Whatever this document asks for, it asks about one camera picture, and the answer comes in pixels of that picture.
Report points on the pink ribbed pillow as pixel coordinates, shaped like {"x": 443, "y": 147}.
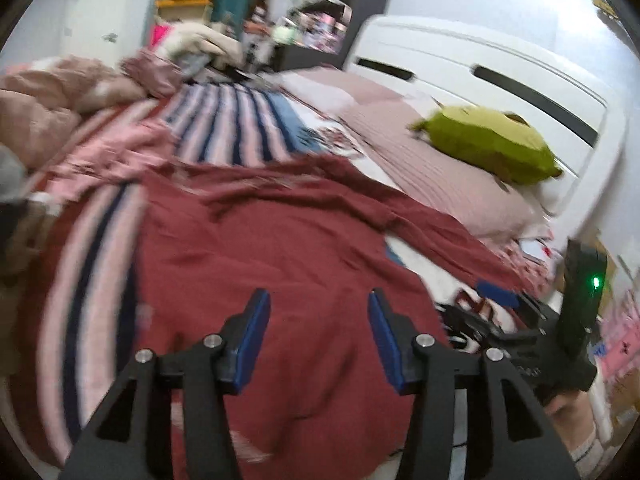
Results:
{"x": 378, "y": 117}

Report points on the striped fleece blanket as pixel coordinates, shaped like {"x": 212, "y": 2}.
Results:
{"x": 82, "y": 310}

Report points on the grey clothes pile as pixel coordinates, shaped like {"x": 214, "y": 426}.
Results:
{"x": 12, "y": 176}

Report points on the yellow wooden cabinet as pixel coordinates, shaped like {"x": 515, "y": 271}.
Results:
{"x": 182, "y": 10}

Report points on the brown pink duvet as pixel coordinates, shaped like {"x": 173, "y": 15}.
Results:
{"x": 42, "y": 107}

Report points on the light pink garment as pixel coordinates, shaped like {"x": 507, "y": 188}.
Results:
{"x": 112, "y": 157}

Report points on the cream blanket pile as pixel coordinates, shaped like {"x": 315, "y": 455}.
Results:
{"x": 197, "y": 37}

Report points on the mauve satin bag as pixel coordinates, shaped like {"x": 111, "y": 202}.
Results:
{"x": 159, "y": 77}

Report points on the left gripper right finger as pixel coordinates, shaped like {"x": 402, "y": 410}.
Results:
{"x": 508, "y": 436}

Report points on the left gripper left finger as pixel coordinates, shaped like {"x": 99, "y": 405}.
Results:
{"x": 129, "y": 434}

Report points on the dark red garment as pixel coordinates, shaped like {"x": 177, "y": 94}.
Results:
{"x": 310, "y": 232}

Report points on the person's right hand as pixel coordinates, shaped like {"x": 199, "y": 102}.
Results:
{"x": 572, "y": 417}

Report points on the white bed headboard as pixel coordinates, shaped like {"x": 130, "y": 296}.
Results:
{"x": 581, "y": 119}

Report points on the dark shelving unit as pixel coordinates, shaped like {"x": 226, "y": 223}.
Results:
{"x": 301, "y": 34}

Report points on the green plush toy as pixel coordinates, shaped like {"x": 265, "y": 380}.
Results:
{"x": 500, "y": 143}

